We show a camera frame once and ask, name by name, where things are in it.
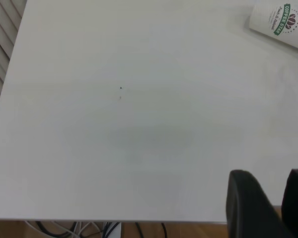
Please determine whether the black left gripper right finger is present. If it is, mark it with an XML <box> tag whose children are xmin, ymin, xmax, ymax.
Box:
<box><xmin>281</xmin><ymin>168</ymin><xmax>298</xmax><ymax>238</ymax></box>

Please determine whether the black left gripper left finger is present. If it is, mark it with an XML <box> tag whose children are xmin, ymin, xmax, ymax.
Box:
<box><xmin>225</xmin><ymin>169</ymin><xmax>294</xmax><ymax>238</ymax></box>

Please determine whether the white Coffee Star paper cup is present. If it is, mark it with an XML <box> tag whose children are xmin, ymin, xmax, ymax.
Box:
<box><xmin>248</xmin><ymin>0</ymin><xmax>298</xmax><ymax>53</ymax></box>

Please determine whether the white table leg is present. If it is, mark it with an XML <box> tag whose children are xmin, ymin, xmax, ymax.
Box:
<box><xmin>102</xmin><ymin>222</ymin><xmax>123</xmax><ymax>238</ymax></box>

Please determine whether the white slatted panel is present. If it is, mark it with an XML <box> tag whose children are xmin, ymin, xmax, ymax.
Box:
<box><xmin>0</xmin><ymin>0</ymin><xmax>28</xmax><ymax>100</ymax></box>

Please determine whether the white cable under table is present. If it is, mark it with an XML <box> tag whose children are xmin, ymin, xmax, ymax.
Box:
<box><xmin>24</xmin><ymin>221</ymin><xmax>98</xmax><ymax>238</ymax></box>

